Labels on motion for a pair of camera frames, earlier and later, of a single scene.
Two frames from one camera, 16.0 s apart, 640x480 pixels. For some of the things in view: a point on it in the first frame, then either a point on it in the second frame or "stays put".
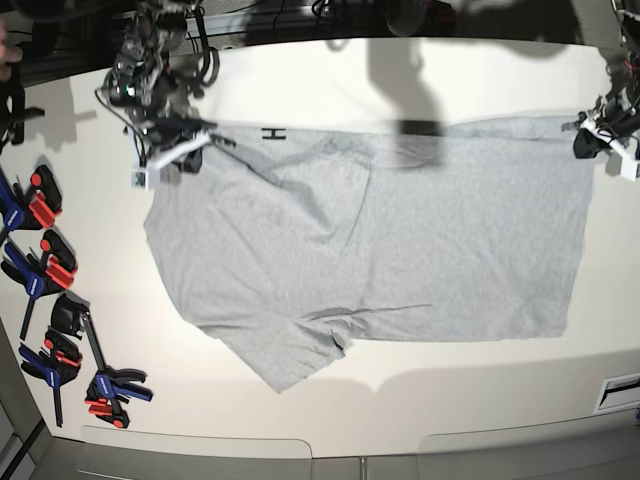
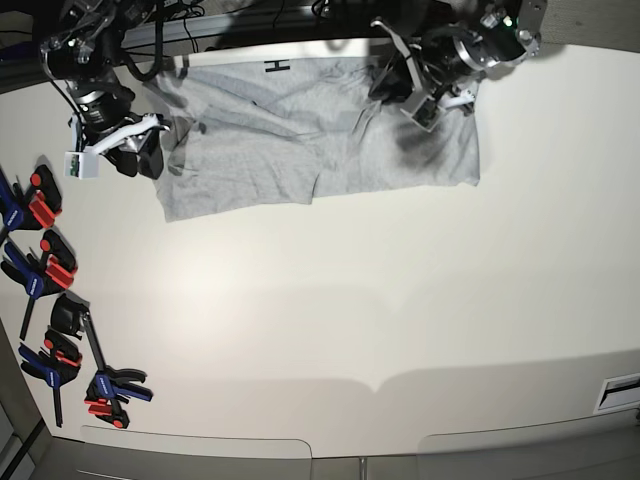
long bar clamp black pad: (112, 386) stays put
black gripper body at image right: (621, 112) -> (448, 54)
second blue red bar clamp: (51, 270) stays put
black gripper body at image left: (159, 129) -> (105, 116)
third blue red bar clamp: (58, 364) stays put
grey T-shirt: (291, 242) -> (273, 130)
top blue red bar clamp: (38, 208) stays put
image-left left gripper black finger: (192, 162) -> (151, 157)
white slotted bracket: (619, 393) stays put
